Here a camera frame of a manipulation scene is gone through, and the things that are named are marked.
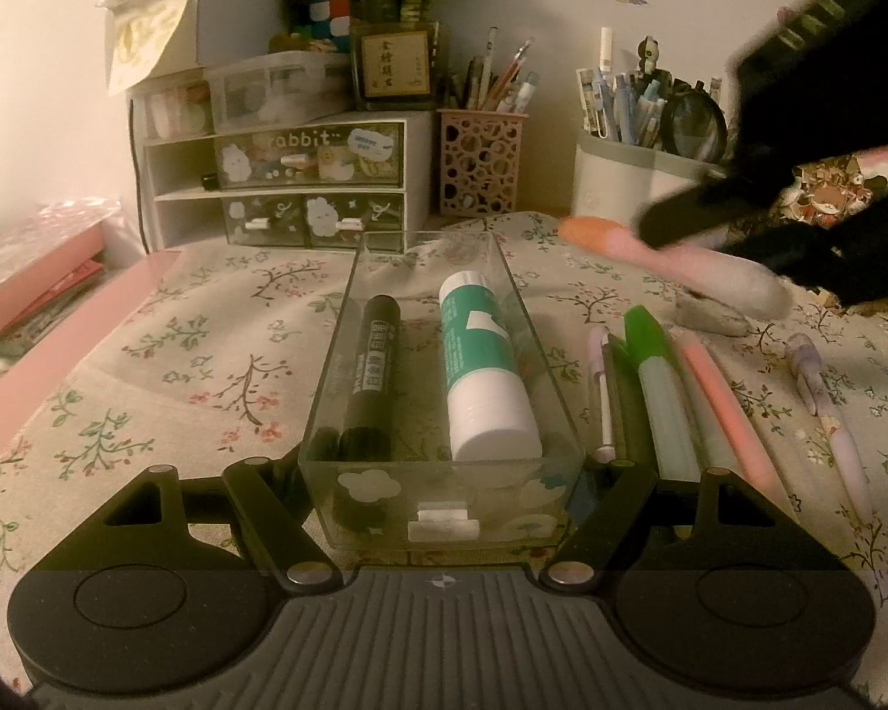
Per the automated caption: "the clear plastic drawer tray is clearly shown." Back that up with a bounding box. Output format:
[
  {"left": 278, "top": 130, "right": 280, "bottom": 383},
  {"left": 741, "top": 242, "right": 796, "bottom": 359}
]
[{"left": 296, "top": 231, "right": 585, "bottom": 552}]

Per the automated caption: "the green cap highlighter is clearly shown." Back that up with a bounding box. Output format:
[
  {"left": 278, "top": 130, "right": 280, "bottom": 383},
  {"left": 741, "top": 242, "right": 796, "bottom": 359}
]
[{"left": 623, "top": 305, "right": 704, "bottom": 482}]

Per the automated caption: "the bunch of blue white pens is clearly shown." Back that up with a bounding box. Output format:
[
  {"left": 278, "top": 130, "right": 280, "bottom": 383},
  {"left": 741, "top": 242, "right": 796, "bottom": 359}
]
[{"left": 575, "top": 25, "right": 726, "bottom": 149}]

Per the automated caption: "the pink lattice pen holder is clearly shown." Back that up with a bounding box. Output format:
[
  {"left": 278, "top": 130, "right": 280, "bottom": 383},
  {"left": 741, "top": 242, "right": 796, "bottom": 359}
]
[{"left": 436, "top": 109, "right": 530, "bottom": 219}]

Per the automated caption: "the white desktop drawer organizer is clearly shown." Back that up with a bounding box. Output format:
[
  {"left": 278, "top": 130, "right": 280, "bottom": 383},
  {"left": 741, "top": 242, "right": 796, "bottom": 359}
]
[{"left": 137, "top": 111, "right": 435, "bottom": 250}]

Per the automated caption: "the white round pen holder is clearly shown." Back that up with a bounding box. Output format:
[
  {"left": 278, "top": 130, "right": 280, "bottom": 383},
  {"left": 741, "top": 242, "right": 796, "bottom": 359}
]
[{"left": 571, "top": 125, "right": 726, "bottom": 227}]

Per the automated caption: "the glass vase with label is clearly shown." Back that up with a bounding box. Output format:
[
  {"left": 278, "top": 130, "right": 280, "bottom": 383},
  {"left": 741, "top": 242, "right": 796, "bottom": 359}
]
[{"left": 350, "top": 21, "right": 445, "bottom": 114}]

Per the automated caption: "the bunch of pencils and brushes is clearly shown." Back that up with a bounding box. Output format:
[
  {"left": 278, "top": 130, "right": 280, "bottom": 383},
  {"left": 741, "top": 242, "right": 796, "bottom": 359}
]
[{"left": 448, "top": 25, "right": 541, "bottom": 115}]

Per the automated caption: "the small clear printed drawer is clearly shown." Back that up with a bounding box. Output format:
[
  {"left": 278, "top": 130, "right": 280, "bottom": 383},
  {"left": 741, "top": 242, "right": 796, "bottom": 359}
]
[
  {"left": 303, "top": 192, "right": 404, "bottom": 249},
  {"left": 222, "top": 193, "right": 308, "bottom": 245}
]

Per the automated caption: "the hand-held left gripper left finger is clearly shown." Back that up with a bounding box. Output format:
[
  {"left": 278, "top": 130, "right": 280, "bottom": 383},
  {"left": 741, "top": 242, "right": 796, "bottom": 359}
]
[{"left": 89, "top": 446, "right": 345, "bottom": 598}]

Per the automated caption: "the floral tablecloth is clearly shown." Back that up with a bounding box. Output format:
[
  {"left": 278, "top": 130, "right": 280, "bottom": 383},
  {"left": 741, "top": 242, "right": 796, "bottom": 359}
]
[{"left": 0, "top": 211, "right": 888, "bottom": 710}]

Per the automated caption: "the wide clear printed drawer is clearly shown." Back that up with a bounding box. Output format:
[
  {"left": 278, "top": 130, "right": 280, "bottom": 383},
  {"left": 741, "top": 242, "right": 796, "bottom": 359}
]
[{"left": 214, "top": 124, "right": 404, "bottom": 189}]

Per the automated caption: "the pale blue highlighter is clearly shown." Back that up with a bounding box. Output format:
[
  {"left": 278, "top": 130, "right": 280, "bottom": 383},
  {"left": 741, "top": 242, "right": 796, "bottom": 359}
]
[{"left": 670, "top": 340, "right": 745, "bottom": 475}]

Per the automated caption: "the black magnifying glass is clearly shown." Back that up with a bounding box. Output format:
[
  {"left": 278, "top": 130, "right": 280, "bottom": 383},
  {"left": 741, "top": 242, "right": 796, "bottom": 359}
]
[{"left": 662, "top": 89, "right": 730, "bottom": 164}]

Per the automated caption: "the cream paper sheet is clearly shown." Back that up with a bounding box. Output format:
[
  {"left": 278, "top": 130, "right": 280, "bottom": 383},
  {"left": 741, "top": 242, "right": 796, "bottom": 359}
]
[{"left": 104, "top": 0, "right": 194, "bottom": 97}]

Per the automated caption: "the pink book stack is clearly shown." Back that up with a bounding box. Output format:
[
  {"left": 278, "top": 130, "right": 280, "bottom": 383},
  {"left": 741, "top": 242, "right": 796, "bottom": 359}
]
[{"left": 0, "top": 222, "right": 108, "bottom": 348}]

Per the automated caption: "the slim lilac white pen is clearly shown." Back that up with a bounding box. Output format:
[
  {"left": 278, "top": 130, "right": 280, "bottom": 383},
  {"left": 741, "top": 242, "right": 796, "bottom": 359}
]
[{"left": 587, "top": 325, "right": 623, "bottom": 463}]

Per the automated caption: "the black marker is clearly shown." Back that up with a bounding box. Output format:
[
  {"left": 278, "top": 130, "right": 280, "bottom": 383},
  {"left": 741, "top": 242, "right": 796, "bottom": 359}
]
[{"left": 333, "top": 294, "right": 402, "bottom": 534}]

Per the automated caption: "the grey eraser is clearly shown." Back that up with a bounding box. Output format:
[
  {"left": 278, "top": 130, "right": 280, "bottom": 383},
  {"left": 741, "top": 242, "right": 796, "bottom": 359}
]
[{"left": 673, "top": 294, "right": 750, "bottom": 335}]

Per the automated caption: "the clear mini drawer unit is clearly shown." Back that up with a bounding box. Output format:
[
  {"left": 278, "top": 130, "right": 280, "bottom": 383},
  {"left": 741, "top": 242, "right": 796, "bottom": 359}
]
[{"left": 205, "top": 51, "right": 356, "bottom": 135}]

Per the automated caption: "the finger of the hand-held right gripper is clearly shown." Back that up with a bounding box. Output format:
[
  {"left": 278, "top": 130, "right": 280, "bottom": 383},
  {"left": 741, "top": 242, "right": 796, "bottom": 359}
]
[
  {"left": 631, "top": 163, "right": 793, "bottom": 253},
  {"left": 714, "top": 220, "right": 888, "bottom": 308}
]

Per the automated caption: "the pink highlighter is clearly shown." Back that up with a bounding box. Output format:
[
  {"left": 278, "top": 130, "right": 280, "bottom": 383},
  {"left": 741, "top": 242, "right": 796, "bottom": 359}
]
[{"left": 673, "top": 331, "right": 796, "bottom": 511}]

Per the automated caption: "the carrot shaped pen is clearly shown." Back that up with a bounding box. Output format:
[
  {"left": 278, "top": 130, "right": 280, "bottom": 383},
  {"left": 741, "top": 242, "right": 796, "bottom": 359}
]
[{"left": 558, "top": 216, "right": 789, "bottom": 315}]

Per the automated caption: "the white storage box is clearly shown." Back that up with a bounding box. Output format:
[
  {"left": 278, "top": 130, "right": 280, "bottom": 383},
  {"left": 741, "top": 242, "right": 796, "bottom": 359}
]
[{"left": 126, "top": 0, "right": 289, "bottom": 71}]

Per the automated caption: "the green and white glue stick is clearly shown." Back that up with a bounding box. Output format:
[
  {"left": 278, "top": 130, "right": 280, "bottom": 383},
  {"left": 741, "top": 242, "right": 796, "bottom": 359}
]
[{"left": 438, "top": 271, "right": 545, "bottom": 463}]

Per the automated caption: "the black cable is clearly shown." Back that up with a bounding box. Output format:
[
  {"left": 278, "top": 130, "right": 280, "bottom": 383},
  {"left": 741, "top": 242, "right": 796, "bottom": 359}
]
[{"left": 126, "top": 81, "right": 156, "bottom": 253}]

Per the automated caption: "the purple character pen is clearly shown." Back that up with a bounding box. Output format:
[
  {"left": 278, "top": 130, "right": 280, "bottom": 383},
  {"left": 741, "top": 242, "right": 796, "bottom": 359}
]
[{"left": 784, "top": 333, "right": 876, "bottom": 522}]

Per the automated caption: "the patterned pencil pouch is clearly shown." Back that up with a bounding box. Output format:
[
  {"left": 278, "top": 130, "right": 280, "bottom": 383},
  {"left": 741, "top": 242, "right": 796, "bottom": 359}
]
[{"left": 777, "top": 144, "right": 888, "bottom": 227}]

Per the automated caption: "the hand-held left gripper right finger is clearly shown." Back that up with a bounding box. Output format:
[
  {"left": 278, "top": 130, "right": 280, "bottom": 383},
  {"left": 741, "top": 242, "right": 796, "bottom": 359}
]
[{"left": 536, "top": 450, "right": 794, "bottom": 598}]

